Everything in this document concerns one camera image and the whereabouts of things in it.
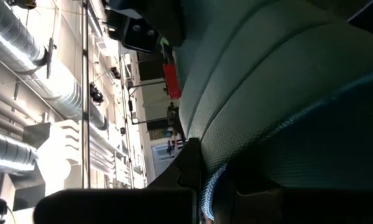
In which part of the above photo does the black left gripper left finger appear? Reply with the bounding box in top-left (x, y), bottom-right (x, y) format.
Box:
top-left (33, 138), bottom-right (203, 224)

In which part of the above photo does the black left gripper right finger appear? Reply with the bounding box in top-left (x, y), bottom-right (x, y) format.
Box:
top-left (213, 185), bottom-right (373, 224)

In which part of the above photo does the teal rubber slide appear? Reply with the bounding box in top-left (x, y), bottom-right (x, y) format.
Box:
top-left (173, 0), bottom-right (373, 222)

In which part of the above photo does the black ceiling spot lamp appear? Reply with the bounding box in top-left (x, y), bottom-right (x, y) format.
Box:
top-left (89, 82), bottom-right (104, 104)

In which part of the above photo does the black metal pole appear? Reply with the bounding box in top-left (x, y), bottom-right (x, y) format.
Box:
top-left (81, 0), bottom-right (91, 189)

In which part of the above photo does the red plastic box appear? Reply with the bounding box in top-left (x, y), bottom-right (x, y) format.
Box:
top-left (163, 63), bottom-right (183, 100)

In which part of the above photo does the small silver ventilation duct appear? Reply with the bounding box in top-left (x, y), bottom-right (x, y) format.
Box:
top-left (0, 129), bottom-right (39, 174)

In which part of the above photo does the black overhead camera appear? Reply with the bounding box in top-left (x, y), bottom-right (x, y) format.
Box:
top-left (104, 0), bottom-right (187, 54)

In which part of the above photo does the large silver ventilation duct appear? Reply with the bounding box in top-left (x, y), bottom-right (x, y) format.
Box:
top-left (0, 0), bottom-right (109, 131)

